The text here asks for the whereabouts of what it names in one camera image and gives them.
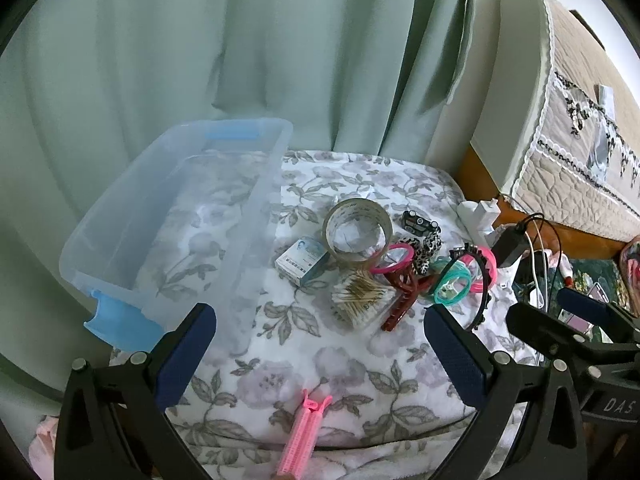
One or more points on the wooden bed frame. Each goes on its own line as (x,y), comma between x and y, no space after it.
(480,170)

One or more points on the pink round hand mirror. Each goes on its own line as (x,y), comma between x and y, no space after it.
(404,251)

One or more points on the clear tape roll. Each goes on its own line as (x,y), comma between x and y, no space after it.
(350,259)

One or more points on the white mattress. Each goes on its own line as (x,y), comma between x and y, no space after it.
(515,85)

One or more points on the stack of pink bangles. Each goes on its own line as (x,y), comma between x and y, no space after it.
(487,265)

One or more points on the bag of cotton swabs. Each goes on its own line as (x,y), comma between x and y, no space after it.
(360,300)

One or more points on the black ornamented headband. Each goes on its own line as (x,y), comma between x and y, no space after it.
(486,295)

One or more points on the pink rounded object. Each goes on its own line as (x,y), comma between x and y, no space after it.
(631,260)

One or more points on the floral printed blanket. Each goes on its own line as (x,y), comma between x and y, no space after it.
(350,375)

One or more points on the green curtain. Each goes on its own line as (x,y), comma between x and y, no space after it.
(200,35)

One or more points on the black rhinestone barrette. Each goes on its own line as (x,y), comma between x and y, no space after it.
(417,221)

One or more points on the pink white packet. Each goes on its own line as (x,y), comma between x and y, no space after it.
(597,292)

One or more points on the small blue white box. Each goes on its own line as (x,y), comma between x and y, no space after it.
(300,260)

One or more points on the beige quilted bedspread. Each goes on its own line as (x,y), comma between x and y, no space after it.
(575,160)

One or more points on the pale pink cloth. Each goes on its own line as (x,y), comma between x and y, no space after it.
(45,440)

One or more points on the black charger block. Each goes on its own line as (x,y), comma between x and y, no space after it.
(510,247)

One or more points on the stack of teal bangles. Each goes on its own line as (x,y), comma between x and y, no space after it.
(440,295)

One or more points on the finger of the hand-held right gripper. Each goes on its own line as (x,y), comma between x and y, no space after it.
(545,327)
(587,305)

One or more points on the leopard print scrunchie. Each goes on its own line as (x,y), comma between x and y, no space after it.
(425,252)

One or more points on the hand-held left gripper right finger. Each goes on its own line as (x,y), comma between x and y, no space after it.
(457,360)

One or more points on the dark green patterned cloth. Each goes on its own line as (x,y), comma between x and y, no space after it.
(595,270)

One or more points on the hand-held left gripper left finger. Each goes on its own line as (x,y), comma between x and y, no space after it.
(185,360)

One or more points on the pink hair roller clip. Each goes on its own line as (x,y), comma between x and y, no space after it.
(300,435)

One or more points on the white power strip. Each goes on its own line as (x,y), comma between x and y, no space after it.
(475,215)

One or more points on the brown hair claw clip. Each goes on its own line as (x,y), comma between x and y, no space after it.
(397,310)

